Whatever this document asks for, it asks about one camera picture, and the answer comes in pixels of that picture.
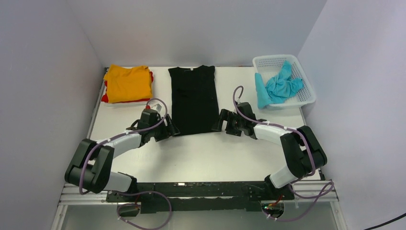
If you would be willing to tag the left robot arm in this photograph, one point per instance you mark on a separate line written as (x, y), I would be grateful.
(91, 166)

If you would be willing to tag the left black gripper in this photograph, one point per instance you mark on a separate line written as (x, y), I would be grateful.
(168, 130)

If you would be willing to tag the white plastic basket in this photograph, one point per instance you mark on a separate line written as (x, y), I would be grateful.
(268, 66)

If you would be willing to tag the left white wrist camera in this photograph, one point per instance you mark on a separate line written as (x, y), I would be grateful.
(154, 106)

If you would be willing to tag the folded yellow t-shirt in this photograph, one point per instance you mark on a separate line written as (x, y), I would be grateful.
(127, 84)

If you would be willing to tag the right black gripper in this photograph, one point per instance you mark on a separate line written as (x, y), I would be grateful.
(226, 115)

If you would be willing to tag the black t-shirt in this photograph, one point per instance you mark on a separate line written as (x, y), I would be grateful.
(194, 107)

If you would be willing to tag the teal t-shirt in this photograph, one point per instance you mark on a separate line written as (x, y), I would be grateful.
(277, 89)

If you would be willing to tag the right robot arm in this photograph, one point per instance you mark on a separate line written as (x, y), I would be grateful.
(302, 152)

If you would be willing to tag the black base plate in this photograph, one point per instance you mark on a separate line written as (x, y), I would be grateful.
(249, 196)

